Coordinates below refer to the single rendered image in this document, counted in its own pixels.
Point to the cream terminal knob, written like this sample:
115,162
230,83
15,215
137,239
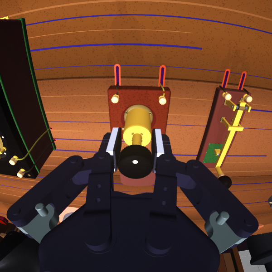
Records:
115,99
13,160
162,100
227,96
248,98
21,173

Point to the red-brown commutator base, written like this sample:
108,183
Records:
140,95

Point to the red-brown box with black top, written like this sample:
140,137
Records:
19,85

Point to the brass commutator drum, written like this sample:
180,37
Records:
137,121

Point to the black commutator knob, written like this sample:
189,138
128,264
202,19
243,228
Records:
133,167

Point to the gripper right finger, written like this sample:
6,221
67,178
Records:
204,180

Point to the red-brown key base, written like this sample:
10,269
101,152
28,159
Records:
214,127

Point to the brass key lever black knob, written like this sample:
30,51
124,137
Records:
230,138

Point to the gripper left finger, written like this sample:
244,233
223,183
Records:
63,176

